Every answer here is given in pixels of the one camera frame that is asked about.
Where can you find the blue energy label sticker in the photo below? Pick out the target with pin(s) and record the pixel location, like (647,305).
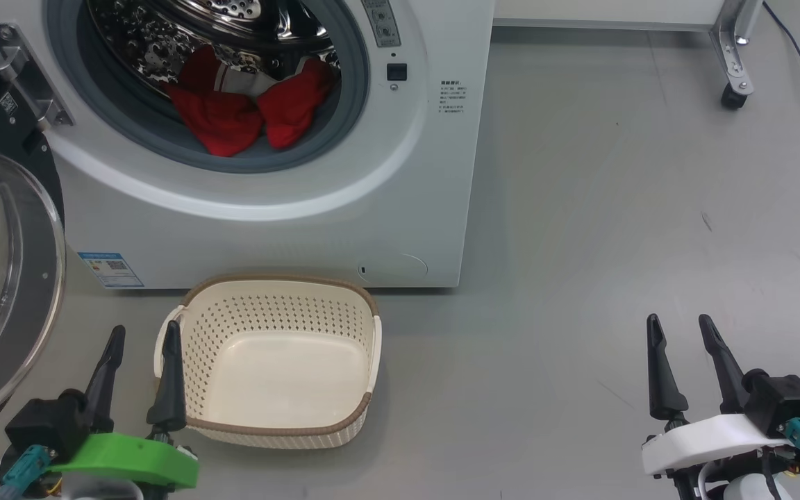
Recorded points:
(112,269)

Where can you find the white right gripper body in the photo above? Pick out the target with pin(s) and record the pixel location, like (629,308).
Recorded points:
(705,437)

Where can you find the grey warning sticker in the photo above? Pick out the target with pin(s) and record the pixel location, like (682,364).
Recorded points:
(380,21)

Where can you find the white front-load washing machine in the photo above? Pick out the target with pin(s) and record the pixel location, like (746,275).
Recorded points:
(400,208)

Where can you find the cream perforated laundry basket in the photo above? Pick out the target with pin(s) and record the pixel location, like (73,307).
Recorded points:
(282,375)

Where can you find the white cabinet panel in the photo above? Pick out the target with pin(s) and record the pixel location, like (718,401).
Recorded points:
(601,12)

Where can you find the round white filter cover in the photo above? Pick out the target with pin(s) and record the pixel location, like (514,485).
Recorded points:
(393,267)

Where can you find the metal door hinge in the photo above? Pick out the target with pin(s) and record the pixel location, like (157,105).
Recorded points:
(32,76)

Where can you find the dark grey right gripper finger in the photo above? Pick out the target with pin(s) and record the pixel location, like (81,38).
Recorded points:
(664,396)
(730,385)

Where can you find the red garment white striped cuffs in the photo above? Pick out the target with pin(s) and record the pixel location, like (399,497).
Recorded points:
(216,121)

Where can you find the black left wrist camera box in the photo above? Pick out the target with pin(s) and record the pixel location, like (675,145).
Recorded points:
(42,423)

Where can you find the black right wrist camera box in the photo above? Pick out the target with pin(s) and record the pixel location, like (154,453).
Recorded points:
(785,403)

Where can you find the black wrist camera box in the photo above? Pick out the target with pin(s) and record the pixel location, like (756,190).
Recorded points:
(42,423)
(785,403)

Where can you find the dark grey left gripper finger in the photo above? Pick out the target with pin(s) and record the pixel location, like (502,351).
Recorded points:
(169,399)
(103,392)

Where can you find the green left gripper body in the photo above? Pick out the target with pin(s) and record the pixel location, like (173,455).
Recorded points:
(129,458)

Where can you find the black round glass washer door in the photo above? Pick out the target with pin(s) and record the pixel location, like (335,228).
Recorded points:
(32,292)

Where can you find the metal leg with black caster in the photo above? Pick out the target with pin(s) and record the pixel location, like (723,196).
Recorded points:
(737,62)

